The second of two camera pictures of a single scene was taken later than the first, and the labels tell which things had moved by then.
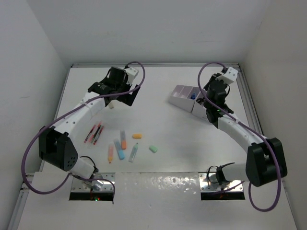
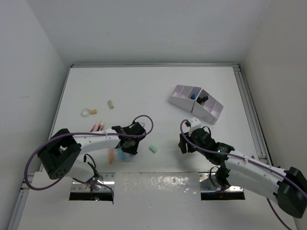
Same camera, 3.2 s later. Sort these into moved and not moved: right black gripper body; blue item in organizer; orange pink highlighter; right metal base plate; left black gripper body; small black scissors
Moved: right black gripper body; left black gripper body
Not moved: blue item in organizer; orange pink highlighter; small black scissors; right metal base plate
